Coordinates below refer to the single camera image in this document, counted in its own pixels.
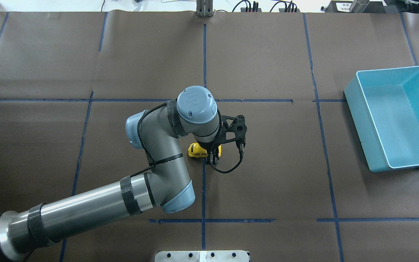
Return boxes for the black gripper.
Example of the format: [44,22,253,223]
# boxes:
[194,135,221,166]

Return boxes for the yellow beetle toy car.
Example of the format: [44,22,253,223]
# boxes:
[187,143,209,159]

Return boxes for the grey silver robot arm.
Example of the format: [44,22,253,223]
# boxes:
[0,85,222,262]

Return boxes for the light blue plastic bin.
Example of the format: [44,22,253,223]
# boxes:
[344,66,419,172]

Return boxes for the black box with label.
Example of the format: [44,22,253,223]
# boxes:
[320,0,385,13]

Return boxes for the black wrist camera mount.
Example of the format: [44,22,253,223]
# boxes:
[217,115,247,152]

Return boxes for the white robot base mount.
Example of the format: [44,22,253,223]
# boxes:
[154,250,251,262]

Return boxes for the grey metal post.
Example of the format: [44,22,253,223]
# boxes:
[196,0,214,17]

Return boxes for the black cables on table edge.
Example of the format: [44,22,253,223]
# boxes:
[231,0,301,13]

